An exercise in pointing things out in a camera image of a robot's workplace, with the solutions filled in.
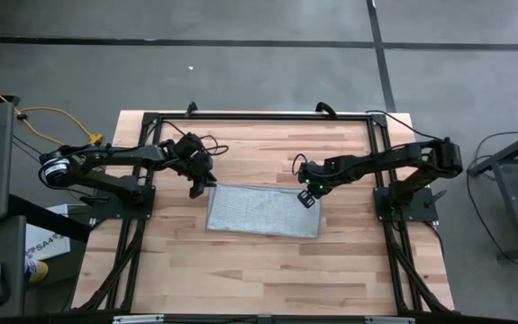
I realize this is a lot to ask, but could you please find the black curved frame handle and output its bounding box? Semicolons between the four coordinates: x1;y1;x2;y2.
314;101;338;119

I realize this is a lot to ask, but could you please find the black thin floor cable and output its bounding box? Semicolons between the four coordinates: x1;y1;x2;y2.
12;134;84;202

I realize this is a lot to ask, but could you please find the black aluminium table frame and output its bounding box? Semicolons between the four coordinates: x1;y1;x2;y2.
71;110;456;316

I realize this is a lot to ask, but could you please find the yellow cable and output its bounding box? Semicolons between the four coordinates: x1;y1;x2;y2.
0;75;105;148

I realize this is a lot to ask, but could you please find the grey metal side table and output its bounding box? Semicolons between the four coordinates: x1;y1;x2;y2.
467;123;518;262

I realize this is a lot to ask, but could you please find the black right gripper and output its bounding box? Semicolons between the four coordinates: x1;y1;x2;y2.
297;160;332;209

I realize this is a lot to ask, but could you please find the black thin robot cable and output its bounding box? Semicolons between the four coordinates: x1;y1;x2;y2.
365;110;449;143

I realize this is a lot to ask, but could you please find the white cardboard box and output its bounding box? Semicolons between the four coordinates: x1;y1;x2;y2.
23;204;71;262

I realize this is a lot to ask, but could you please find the black diagonal bar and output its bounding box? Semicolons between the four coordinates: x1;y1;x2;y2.
8;193;93;244

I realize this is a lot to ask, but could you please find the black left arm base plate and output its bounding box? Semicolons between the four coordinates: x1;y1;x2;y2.
79;184;156;221

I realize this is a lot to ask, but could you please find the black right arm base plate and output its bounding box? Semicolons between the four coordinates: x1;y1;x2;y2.
373;186;448;224

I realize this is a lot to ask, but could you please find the grey microfiber towel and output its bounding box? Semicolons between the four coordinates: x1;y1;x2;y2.
205;183;323;239

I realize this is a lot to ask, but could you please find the silver metal bracket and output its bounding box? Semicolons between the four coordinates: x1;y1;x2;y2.
112;314;165;324
364;316;416;324

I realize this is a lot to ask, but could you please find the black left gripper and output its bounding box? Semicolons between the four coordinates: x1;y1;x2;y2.
175;150;218;200

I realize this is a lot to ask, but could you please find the black looped gripper cable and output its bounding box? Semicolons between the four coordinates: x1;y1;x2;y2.
291;152;310;176
194;132;231;158

